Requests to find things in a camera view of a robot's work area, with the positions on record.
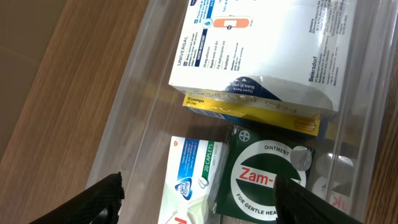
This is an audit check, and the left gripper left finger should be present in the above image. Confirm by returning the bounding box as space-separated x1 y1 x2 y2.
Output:
31 172 125 224

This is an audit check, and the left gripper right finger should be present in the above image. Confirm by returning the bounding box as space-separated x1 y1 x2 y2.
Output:
273 175 361 224

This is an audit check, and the green Zam-Buk ointment box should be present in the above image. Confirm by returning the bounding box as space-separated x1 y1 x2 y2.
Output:
213 126 315 223

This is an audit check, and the white Panadol box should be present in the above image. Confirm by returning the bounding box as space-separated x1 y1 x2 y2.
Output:
158 136 229 224

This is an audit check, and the clear plastic container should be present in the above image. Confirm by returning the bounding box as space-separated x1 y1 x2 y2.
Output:
88 1 397 223

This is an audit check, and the yellow blue lozenge box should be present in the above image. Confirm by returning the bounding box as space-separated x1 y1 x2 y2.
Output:
182 91 320 136

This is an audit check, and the white plaster box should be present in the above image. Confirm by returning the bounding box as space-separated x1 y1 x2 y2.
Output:
169 0 357 116

